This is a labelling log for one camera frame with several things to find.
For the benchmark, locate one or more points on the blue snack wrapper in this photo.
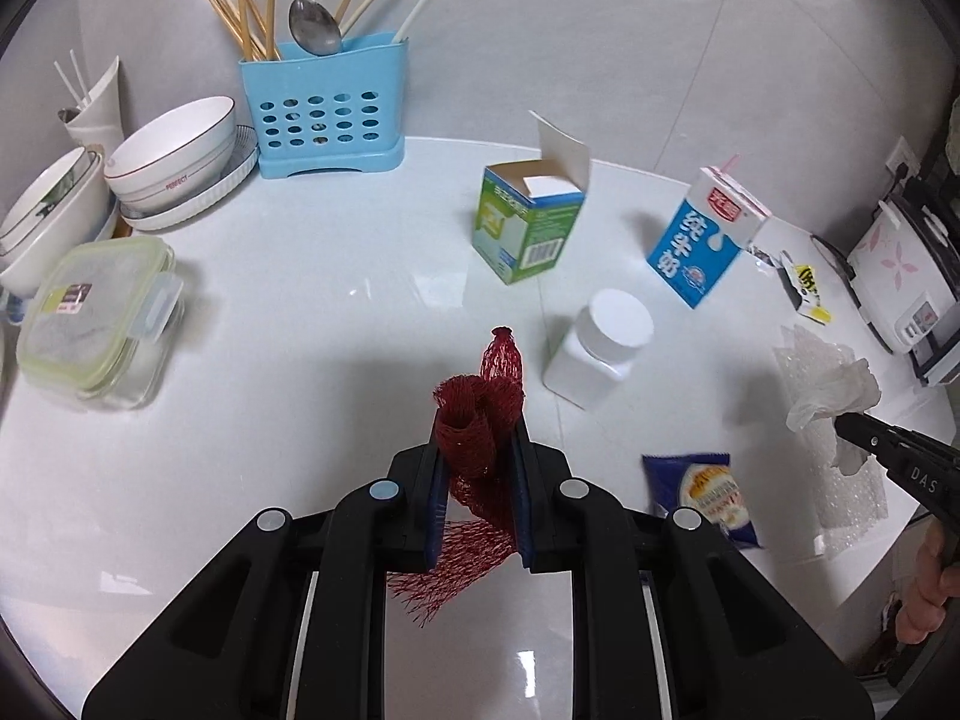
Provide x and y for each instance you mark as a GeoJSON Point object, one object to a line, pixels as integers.
{"type": "Point", "coordinates": [706, 484]}

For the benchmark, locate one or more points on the blue utensil holder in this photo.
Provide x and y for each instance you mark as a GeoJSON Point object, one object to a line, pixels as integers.
{"type": "Point", "coordinates": [340, 112]}

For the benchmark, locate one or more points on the red mesh net bag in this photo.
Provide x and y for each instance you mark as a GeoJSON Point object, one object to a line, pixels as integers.
{"type": "Point", "coordinates": [476, 415]}

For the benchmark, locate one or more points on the clear food container green lid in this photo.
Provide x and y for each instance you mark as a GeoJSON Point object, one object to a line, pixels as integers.
{"type": "Point", "coordinates": [100, 330]}

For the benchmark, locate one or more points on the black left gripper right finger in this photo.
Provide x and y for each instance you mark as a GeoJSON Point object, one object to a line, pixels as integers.
{"type": "Point", "coordinates": [669, 619]}

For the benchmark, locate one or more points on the yellow black wrapper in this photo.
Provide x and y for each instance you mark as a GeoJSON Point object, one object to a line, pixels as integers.
{"type": "Point", "coordinates": [801, 285]}

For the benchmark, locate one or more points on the silver foil scrap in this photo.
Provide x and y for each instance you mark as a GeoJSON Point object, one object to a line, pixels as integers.
{"type": "Point", "coordinates": [765, 263]}

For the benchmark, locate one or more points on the wall power socket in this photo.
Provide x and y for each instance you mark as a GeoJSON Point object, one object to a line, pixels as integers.
{"type": "Point", "coordinates": [902, 161]}

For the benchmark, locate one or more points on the white rice cooker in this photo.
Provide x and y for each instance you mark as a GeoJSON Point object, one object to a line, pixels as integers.
{"type": "Point", "coordinates": [905, 278]}

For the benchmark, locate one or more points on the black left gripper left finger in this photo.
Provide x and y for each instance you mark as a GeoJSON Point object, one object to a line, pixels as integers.
{"type": "Point", "coordinates": [287, 620]}

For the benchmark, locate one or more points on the white ribbed plate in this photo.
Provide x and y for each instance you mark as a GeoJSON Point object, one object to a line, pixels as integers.
{"type": "Point", "coordinates": [241, 163]}

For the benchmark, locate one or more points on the blue milk carton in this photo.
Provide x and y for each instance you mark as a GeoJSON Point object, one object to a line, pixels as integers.
{"type": "Point", "coordinates": [715, 222]}

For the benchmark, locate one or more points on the green open cardboard box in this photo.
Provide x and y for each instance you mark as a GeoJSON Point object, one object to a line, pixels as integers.
{"type": "Point", "coordinates": [527, 209]}

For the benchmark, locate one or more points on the white plastic bottle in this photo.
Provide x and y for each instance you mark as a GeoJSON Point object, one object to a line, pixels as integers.
{"type": "Point", "coordinates": [600, 348]}

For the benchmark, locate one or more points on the wooden chopsticks bundle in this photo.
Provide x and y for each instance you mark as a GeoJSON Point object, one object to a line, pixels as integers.
{"type": "Point", "coordinates": [252, 25]}

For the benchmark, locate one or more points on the bubble wrap sheet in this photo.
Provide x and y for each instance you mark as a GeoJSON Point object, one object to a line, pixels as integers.
{"type": "Point", "coordinates": [847, 507]}

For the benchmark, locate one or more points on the white bowl red rim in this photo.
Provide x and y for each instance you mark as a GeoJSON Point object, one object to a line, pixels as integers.
{"type": "Point", "coordinates": [174, 156]}

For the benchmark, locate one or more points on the metal spoon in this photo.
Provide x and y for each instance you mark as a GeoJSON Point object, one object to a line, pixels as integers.
{"type": "Point", "coordinates": [314, 28]}

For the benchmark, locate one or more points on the white paper cup with straws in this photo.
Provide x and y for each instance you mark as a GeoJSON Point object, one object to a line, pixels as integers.
{"type": "Point", "coordinates": [95, 121]}

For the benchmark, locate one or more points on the stacked white bowls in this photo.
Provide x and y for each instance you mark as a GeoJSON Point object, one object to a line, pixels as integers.
{"type": "Point", "coordinates": [68, 204]}

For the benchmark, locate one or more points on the person's right hand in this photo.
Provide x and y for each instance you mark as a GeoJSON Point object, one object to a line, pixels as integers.
{"type": "Point", "coordinates": [934, 583]}

